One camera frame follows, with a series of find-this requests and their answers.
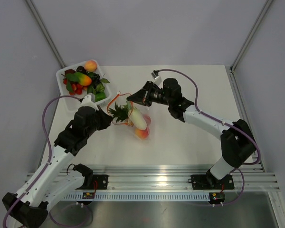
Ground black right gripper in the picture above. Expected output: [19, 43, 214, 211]
[128, 81, 172, 107]

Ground orange spiky pineapple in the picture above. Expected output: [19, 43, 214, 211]
[107, 103, 133, 126]

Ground red bell pepper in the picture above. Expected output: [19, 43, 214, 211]
[143, 114, 151, 126]

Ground clear zip bag orange zipper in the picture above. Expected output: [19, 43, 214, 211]
[106, 92, 152, 140]

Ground peach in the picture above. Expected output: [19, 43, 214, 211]
[134, 128, 149, 140]
[84, 60, 98, 72]

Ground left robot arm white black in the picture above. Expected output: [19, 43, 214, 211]
[2, 106, 113, 228]

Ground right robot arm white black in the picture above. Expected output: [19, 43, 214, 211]
[127, 78, 257, 189]

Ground green lime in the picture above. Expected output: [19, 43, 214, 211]
[95, 92, 106, 102]

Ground red strawberries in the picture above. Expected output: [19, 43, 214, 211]
[63, 69, 88, 95]

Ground green orange mango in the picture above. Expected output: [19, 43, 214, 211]
[73, 72, 92, 86]

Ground dark grape bunch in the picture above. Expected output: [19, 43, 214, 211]
[87, 72, 101, 86]

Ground large green leaf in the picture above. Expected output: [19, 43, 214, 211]
[65, 74, 78, 82]

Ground dark plum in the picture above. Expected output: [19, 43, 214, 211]
[76, 66, 87, 74]

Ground peach at basket back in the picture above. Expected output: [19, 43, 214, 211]
[84, 60, 98, 72]

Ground left controller board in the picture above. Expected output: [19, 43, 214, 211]
[82, 192, 95, 200]

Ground controller board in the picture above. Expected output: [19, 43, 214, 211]
[82, 192, 95, 200]
[209, 192, 225, 205]

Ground right controller board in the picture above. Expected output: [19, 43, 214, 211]
[209, 192, 225, 205]

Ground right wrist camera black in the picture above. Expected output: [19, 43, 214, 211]
[151, 70, 162, 85]

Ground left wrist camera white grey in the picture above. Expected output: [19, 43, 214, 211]
[79, 95, 99, 111]

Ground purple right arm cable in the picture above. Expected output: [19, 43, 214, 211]
[156, 68, 261, 207]

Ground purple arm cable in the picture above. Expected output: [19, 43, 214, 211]
[156, 68, 261, 207]
[2, 95, 95, 228]

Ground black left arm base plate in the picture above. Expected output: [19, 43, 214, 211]
[77, 174, 109, 190]

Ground left corner aluminium post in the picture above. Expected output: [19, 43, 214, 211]
[24, 0, 66, 68]

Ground corner aluminium post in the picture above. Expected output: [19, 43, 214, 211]
[24, 0, 66, 68]
[229, 0, 275, 72]

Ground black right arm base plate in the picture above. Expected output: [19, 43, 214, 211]
[189, 174, 235, 190]

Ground white slotted cable duct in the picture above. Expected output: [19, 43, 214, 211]
[62, 192, 209, 202]

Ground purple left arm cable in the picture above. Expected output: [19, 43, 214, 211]
[2, 95, 95, 228]

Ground aluminium rail at table edge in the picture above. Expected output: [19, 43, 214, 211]
[89, 164, 280, 192]

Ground right corner aluminium post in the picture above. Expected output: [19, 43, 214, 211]
[229, 0, 275, 72]

